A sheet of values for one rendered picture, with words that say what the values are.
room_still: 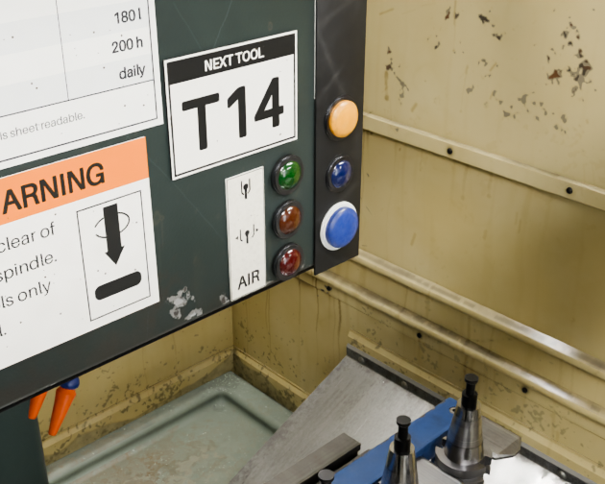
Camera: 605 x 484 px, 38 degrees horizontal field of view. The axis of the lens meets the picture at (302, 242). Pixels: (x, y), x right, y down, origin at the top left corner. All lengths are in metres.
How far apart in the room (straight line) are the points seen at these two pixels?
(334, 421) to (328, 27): 1.26
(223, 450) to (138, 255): 1.53
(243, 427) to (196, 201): 1.57
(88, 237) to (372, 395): 1.31
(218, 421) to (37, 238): 1.65
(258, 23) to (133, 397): 1.58
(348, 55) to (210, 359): 1.61
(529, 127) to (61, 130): 1.00
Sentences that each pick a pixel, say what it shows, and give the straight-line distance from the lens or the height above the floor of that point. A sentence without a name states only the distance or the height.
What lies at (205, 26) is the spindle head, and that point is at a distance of 0.51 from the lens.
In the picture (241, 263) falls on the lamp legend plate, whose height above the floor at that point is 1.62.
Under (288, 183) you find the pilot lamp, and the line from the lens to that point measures 0.57.
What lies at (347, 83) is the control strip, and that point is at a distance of 0.59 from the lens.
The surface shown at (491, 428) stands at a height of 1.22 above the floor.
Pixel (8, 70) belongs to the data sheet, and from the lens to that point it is 0.45.
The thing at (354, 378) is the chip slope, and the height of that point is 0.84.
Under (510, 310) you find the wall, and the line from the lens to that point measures 1.52.
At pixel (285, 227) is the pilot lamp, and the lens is 0.58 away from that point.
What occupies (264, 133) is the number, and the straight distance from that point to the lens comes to 0.55.
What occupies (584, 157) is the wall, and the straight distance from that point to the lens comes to 1.34.
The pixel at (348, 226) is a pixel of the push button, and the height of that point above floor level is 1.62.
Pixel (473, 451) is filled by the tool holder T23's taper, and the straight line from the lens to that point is 1.02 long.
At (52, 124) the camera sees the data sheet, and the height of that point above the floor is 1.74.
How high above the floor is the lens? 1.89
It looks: 27 degrees down
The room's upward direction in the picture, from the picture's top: straight up
